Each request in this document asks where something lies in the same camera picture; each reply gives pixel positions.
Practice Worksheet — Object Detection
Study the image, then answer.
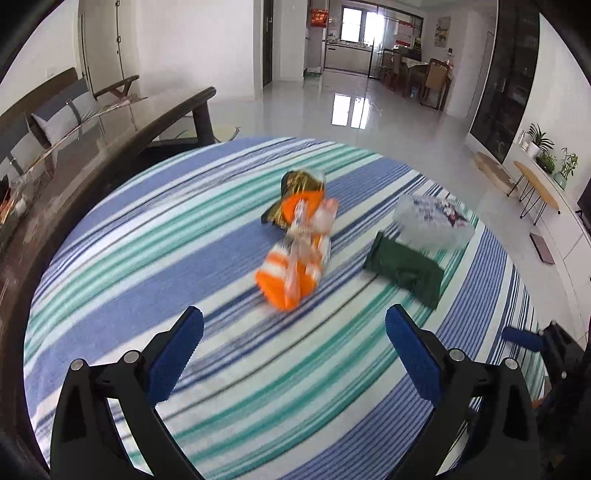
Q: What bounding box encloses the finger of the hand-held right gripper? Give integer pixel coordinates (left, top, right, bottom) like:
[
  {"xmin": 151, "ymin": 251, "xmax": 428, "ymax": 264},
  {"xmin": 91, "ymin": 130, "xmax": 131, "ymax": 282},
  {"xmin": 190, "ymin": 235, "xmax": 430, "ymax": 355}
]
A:
[{"xmin": 502, "ymin": 327, "xmax": 546, "ymax": 352}]

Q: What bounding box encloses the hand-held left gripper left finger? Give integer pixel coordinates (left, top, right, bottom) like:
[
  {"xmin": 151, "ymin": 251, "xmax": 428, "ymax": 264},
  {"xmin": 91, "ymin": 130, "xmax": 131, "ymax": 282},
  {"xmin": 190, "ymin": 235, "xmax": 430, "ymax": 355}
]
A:
[{"xmin": 50, "ymin": 306, "xmax": 206, "ymax": 480}]

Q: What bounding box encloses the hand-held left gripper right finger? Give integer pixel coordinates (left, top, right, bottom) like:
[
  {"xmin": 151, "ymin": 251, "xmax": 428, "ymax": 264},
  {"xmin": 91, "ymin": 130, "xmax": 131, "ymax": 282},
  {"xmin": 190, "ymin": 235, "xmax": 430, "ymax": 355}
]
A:
[{"xmin": 385, "ymin": 305, "xmax": 541, "ymax": 480}]

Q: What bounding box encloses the orange and white snack wrapper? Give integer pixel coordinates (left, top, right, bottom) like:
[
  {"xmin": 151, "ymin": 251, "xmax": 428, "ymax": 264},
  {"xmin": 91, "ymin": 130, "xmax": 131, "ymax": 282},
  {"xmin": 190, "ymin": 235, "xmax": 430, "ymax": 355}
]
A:
[{"xmin": 255, "ymin": 196, "xmax": 340, "ymax": 312}]

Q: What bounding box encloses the dark green packet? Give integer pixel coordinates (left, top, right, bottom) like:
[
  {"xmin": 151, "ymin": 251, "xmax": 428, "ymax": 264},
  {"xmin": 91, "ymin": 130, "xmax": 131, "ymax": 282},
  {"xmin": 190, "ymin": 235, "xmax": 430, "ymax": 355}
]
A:
[{"xmin": 362, "ymin": 231, "xmax": 444, "ymax": 309}]

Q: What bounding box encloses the dark flat device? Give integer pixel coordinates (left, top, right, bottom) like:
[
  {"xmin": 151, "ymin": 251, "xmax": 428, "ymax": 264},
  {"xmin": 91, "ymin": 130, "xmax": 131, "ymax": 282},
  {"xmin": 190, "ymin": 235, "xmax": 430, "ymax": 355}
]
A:
[{"xmin": 529, "ymin": 233, "xmax": 555, "ymax": 265}]

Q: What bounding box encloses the white low tv cabinet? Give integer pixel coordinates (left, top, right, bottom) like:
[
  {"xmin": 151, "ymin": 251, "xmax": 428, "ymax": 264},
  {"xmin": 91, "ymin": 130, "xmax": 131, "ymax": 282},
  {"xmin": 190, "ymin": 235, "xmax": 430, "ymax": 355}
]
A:
[{"xmin": 510, "ymin": 138, "xmax": 591, "ymax": 324}]

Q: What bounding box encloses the blue green striped tablecloth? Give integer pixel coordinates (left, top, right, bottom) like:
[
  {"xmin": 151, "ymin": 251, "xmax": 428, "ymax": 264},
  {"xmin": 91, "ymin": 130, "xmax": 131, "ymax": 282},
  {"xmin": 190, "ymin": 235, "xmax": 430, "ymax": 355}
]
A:
[{"xmin": 23, "ymin": 136, "xmax": 548, "ymax": 480}]

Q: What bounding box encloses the clear printed plastic bag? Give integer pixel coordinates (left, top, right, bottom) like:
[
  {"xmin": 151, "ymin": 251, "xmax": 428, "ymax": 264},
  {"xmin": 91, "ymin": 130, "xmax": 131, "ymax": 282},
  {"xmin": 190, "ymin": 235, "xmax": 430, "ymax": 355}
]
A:
[{"xmin": 392, "ymin": 193, "xmax": 476, "ymax": 252}]

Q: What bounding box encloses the black television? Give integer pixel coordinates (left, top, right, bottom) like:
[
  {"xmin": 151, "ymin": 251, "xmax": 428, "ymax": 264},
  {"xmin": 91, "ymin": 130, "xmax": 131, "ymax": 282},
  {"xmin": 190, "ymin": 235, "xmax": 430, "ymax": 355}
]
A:
[{"xmin": 577, "ymin": 185, "xmax": 591, "ymax": 232}]

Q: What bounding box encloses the oval wooden side table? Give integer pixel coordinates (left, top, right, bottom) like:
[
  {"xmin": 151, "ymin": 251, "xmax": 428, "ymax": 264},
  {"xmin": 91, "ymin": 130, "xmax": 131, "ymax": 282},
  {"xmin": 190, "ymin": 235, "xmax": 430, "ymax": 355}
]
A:
[{"xmin": 514, "ymin": 161, "xmax": 561, "ymax": 226}]

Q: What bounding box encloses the round woven floor cushion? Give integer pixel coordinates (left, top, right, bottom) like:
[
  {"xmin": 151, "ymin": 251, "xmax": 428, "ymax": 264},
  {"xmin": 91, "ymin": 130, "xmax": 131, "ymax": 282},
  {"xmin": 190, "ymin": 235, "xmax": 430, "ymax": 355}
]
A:
[{"xmin": 475, "ymin": 151, "xmax": 520, "ymax": 198}]

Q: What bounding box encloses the potted plant in green pot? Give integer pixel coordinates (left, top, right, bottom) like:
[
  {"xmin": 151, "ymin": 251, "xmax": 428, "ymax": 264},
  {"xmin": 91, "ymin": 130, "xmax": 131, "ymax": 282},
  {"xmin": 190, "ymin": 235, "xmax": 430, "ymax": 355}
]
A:
[{"xmin": 554, "ymin": 148, "xmax": 578, "ymax": 190}]

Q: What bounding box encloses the tall leafy potted plant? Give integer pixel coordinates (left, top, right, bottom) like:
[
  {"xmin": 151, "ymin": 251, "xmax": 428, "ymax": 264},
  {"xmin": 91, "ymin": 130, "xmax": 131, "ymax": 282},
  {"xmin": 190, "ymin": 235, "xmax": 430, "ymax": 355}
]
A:
[{"xmin": 526, "ymin": 123, "xmax": 555, "ymax": 160}]

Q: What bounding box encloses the dark green gold wrapper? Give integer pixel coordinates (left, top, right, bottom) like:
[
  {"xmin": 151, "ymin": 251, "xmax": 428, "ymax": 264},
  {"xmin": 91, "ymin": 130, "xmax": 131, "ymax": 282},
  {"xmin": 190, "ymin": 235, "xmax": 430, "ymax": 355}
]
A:
[{"xmin": 261, "ymin": 168, "xmax": 326, "ymax": 229}]

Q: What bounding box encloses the dark wood glass-top table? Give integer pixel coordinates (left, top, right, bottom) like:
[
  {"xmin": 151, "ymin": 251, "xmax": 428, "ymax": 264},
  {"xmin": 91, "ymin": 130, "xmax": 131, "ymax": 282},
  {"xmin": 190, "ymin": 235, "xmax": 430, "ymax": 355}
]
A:
[{"xmin": 0, "ymin": 87, "xmax": 218, "ymax": 462}]

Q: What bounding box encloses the black glass cabinet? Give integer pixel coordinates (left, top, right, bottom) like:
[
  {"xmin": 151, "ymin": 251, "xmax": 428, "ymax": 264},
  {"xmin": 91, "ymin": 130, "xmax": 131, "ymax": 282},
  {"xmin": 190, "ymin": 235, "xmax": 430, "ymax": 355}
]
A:
[{"xmin": 468, "ymin": 0, "xmax": 541, "ymax": 164}]

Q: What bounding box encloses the grey cushioned wooden sofa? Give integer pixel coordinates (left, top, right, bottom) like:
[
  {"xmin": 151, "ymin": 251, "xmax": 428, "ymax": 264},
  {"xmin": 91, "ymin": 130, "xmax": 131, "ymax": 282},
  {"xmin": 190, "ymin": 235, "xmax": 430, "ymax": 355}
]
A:
[{"xmin": 0, "ymin": 67, "xmax": 139, "ymax": 185}]

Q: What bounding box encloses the wooden dining chair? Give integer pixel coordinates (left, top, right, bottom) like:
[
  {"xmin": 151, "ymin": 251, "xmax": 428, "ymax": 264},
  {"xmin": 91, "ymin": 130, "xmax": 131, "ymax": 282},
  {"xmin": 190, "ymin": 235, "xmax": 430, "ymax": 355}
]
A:
[
  {"xmin": 422, "ymin": 58, "xmax": 451, "ymax": 112},
  {"xmin": 383, "ymin": 48, "xmax": 402, "ymax": 90}
]

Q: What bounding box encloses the dining table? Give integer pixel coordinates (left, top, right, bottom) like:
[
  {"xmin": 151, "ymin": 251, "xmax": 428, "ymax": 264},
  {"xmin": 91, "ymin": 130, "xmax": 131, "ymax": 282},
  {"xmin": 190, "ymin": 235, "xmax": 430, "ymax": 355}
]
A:
[{"xmin": 399, "ymin": 55, "xmax": 451, "ymax": 107}]

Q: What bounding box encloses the kitchen counter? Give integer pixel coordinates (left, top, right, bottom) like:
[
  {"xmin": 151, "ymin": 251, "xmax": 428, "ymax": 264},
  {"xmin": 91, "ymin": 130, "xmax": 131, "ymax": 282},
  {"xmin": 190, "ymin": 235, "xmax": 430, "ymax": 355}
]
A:
[{"xmin": 325, "ymin": 41, "xmax": 372, "ymax": 72}]

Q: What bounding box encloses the dark door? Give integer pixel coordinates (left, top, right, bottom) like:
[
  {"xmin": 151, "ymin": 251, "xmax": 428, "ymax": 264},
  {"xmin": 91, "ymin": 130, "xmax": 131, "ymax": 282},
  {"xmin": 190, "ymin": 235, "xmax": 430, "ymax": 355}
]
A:
[{"xmin": 262, "ymin": 0, "xmax": 274, "ymax": 88}]

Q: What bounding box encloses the window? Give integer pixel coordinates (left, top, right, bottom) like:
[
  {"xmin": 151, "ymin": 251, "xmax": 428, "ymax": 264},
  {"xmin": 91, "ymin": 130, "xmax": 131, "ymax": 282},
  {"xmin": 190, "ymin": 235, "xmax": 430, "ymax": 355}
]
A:
[{"xmin": 342, "ymin": 7, "xmax": 384, "ymax": 42}]

